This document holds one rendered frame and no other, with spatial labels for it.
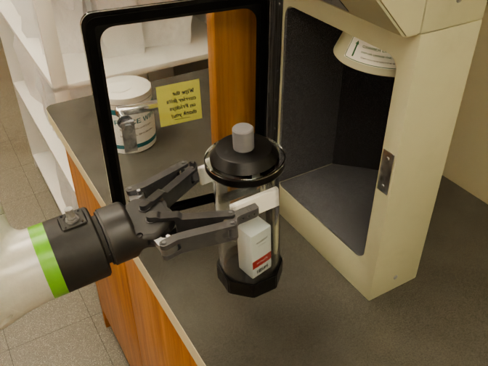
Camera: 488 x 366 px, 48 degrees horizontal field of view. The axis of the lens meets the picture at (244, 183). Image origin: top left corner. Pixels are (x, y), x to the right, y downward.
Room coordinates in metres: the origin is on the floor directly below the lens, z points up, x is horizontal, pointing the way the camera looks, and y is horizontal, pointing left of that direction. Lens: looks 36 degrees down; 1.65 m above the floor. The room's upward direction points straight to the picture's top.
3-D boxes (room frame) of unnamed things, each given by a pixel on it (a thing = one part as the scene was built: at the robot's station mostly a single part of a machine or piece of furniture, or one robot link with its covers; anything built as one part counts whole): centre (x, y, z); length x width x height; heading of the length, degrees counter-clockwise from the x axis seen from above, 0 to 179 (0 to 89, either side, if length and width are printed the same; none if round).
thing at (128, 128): (0.78, 0.19, 1.18); 0.02 x 0.02 x 0.06; 23
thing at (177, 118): (0.84, 0.10, 1.19); 0.30 x 0.01 x 0.40; 113
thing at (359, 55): (0.81, -0.23, 1.34); 0.18 x 0.18 x 0.05
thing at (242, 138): (0.61, 0.00, 1.27); 0.09 x 0.09 x 0.07
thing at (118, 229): (0.53, 0.14, 1.20); 0.09 x 0.08 x 0.07; 118
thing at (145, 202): (0.59, 0.10, 1.20); 0.11 x 0.01 x 0.04; 146
